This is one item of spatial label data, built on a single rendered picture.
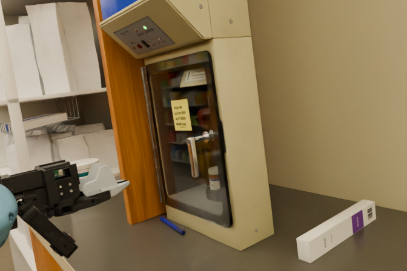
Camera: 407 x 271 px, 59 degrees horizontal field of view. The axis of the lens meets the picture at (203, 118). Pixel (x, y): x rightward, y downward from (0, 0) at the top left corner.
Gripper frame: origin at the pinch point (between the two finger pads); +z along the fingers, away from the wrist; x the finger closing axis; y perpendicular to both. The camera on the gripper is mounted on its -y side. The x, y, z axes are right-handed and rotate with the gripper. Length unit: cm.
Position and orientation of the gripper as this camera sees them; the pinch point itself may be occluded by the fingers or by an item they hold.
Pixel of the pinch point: (122, 187)
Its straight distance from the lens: 72.2
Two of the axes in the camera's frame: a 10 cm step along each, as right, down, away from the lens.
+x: -5.9, 0.0, 8.1
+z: 8.0, -1.6, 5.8
